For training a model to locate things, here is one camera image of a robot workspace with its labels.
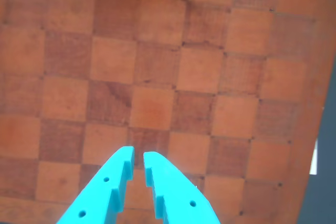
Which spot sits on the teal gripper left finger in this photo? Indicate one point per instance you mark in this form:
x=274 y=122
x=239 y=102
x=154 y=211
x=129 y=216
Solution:
x=99 y=197

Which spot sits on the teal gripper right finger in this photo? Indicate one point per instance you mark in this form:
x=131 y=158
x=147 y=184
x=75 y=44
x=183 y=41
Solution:
x=178 y=195

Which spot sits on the dark grey desk mat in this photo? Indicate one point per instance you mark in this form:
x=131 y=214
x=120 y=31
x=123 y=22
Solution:
x=325 y=195

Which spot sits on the brown wooden chessboard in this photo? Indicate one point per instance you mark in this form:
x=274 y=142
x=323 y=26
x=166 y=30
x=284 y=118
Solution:
x=157 y=51

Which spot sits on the white card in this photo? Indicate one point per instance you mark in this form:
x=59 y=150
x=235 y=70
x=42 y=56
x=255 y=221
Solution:
x=313 y=161

